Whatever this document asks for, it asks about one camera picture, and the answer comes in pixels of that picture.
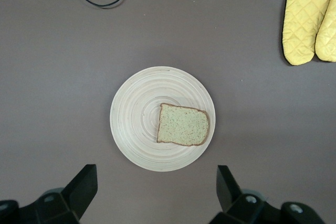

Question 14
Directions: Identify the round wooden plate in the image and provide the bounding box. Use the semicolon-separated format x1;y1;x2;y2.
110;66;216;172

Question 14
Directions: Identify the slice of brown bread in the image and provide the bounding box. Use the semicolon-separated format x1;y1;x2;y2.
156;102;211;147

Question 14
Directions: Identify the yellow quilted oven mitt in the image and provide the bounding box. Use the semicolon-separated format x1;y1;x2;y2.
279;0;332;66

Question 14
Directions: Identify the yellow oven mitt with thumb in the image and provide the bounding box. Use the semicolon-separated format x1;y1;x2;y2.
314;0;336;63

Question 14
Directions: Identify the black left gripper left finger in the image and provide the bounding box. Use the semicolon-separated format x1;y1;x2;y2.
0;164;98;224

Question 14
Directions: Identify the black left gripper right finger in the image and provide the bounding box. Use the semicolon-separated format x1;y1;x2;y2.
209;165;326;224

